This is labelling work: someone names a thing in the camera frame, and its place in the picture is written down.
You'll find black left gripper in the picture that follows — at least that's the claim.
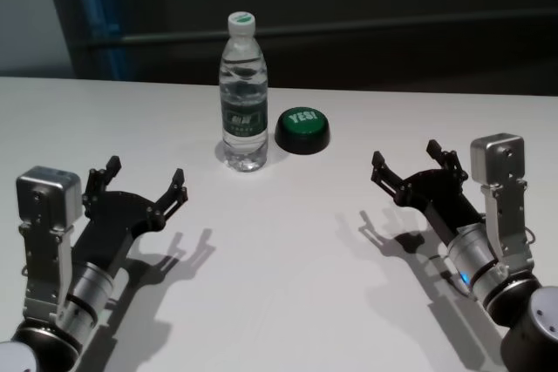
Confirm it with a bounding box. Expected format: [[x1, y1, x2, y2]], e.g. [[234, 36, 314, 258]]
[[71, 155, 189, 269]]

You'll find clear water bottle green label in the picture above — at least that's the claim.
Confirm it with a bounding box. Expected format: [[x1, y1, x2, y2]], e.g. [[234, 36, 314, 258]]
[[219, 10, 269, 173]]

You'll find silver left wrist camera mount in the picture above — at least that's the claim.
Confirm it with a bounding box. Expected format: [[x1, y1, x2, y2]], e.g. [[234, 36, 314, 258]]
[[15, 165, 84, 317]]

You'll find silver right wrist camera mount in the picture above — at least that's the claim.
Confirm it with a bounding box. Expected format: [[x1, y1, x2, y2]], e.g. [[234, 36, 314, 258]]
[[469, 132, 535, 278]]

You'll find green YES push button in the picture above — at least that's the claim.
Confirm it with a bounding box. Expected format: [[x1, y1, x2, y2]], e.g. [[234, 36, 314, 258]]
[[274, 106, 332, 156]]

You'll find blue window frame strip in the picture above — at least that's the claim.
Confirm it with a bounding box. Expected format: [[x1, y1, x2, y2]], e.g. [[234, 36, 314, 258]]
[[73, 0, 134, 80]]

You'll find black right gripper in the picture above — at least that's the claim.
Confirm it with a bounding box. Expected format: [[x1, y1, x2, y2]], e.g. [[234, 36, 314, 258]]
[[370, 139, 487, 243]]

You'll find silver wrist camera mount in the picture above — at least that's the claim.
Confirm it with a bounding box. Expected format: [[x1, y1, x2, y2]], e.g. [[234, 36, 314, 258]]
[[15, 165, 84, 317], [469, 132, 535, 278]]

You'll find grey wall handrail bar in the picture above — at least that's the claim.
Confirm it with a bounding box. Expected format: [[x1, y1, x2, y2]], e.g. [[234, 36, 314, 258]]
[[69, 14, 558, 49]]

